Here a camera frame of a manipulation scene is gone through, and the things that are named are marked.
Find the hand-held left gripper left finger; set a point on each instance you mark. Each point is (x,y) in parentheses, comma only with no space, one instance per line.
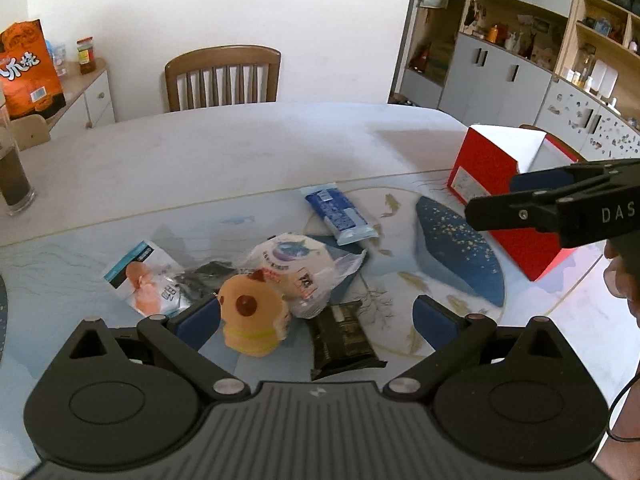
(200,321)

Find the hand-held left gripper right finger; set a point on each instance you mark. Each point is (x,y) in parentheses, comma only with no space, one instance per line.
(435,321)

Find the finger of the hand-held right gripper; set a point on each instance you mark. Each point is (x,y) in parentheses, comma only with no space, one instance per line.
(540,181)
(505,212)

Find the red cardboard shoe box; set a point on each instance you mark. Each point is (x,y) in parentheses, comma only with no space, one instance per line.
(487,172)

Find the burger plush toy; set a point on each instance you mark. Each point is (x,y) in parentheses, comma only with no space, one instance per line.
(250,320)

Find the chicken foot snack packet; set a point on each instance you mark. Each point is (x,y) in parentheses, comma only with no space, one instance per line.
(145,285)

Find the round bread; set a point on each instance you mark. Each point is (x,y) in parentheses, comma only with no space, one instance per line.
(295,260)

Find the white patterned desktop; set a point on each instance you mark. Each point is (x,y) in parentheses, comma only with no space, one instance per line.
(225,155)

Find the person's right hand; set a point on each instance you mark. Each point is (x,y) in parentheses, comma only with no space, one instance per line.
(622,280)

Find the black snack packet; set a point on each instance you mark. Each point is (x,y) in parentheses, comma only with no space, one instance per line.
(342,342)

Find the blue biscuit packet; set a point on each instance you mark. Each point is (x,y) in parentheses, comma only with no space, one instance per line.
(340,215)

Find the orange vase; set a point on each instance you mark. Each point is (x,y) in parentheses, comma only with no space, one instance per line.
(493,34)

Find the glass tumbler with dark tea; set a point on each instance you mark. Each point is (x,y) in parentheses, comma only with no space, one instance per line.
(12,180)

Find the white side cabinet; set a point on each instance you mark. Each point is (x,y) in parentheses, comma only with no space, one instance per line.
(97,100)

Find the light wooden chair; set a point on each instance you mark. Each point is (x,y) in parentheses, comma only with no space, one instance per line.
(30,132)

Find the brown slatted wooden chair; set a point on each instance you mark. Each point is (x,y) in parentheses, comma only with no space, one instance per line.
(222,57)

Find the red-lidded sauce jar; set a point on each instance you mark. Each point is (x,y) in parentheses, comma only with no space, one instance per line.
(86,60)

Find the small plastic container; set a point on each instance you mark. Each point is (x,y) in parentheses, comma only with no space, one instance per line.
(57,60)

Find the large orange snack bag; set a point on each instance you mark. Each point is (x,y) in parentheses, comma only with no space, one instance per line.
(25,80)

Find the grey and wood wall cabinet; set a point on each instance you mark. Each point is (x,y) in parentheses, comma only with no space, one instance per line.
(505,75)

